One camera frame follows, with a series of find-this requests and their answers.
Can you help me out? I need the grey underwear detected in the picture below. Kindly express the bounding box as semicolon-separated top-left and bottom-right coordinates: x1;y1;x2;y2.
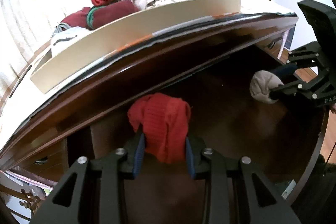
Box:
51;27;90;57

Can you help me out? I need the orange-red knit underwear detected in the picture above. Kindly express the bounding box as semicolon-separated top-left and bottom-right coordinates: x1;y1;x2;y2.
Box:
127;93;191;164

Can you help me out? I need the black phone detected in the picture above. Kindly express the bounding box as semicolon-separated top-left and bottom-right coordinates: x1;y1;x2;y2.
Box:
9;64;32;98

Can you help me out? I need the beige sock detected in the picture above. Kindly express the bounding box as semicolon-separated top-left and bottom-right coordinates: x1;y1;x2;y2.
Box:
249;71;283;104

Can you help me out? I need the white orange-print tablecloth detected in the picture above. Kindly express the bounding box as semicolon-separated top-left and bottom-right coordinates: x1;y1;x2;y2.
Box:
1;0;294;121

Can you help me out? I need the green underwear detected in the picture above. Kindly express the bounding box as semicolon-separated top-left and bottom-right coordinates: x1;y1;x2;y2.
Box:
86;7;101;30

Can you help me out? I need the dark red garment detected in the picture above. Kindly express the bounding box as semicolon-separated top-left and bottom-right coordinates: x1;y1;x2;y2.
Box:
62;1;139;30

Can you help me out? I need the shallow cardboard tray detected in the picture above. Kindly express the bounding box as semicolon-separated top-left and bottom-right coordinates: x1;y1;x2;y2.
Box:
30;0;241;93

